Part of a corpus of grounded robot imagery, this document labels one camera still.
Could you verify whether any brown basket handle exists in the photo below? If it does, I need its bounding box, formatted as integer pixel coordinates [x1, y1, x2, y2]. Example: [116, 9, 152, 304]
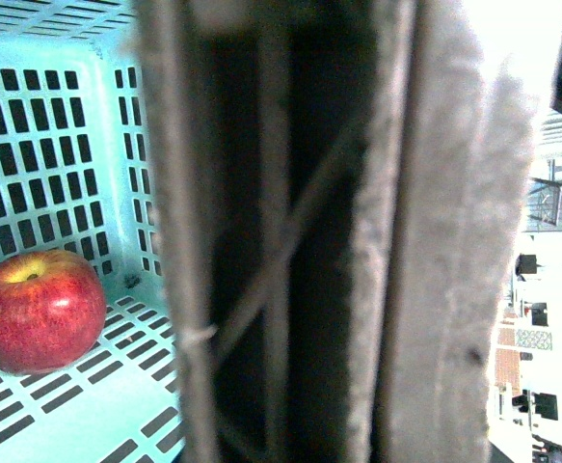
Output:
[137, 1, 537, 462]

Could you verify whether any light teal plastic basket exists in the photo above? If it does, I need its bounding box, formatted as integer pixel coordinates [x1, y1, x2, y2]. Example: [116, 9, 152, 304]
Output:
[0, 1, 184, 462]

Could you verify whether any red apple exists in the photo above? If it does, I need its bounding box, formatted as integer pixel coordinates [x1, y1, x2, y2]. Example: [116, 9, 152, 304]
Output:
[0, 250, 106, 375]

